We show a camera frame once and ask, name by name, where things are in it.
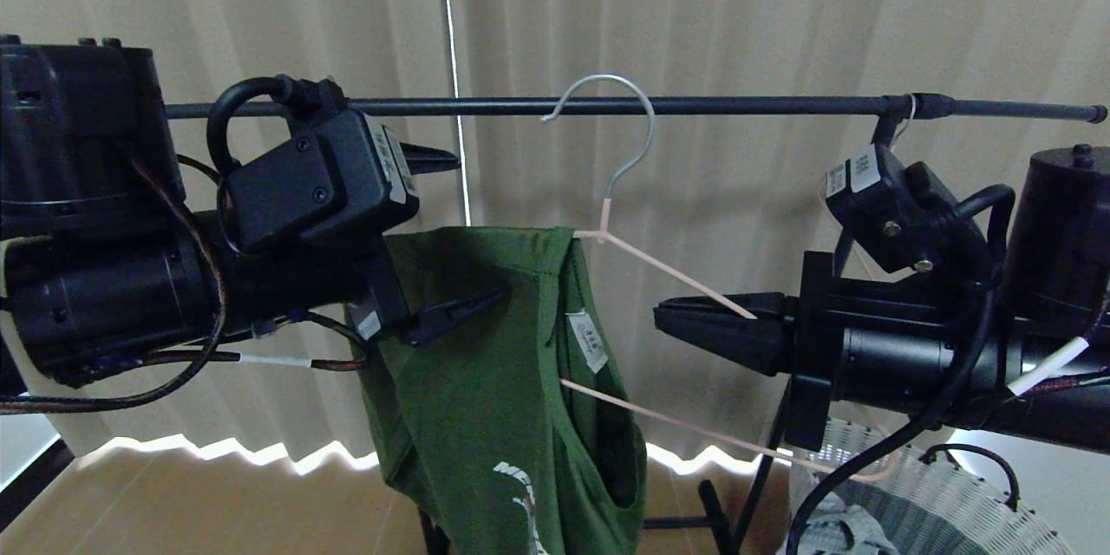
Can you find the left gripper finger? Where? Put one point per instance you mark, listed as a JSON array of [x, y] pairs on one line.
[[429, 159], [451, 316]]

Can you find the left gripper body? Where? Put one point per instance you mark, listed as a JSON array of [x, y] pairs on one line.
[[113, 303]]

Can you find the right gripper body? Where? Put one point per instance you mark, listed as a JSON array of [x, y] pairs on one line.
[[893, 355]]

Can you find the green printed shirt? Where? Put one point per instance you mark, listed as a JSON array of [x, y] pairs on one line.
[[486, 381]]

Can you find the pink clothes hanger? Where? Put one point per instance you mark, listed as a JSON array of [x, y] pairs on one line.
[[606, 217]]

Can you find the pale grey garment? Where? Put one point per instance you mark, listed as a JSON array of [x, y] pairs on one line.
[[837, 533]]

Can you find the white laundry basket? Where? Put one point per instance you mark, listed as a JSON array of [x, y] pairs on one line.
[[954, 512]]

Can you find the black clothes rack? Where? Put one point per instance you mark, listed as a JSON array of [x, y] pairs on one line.
[[737, 106]]

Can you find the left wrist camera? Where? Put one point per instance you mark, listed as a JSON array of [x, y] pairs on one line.
[[303, 182]]

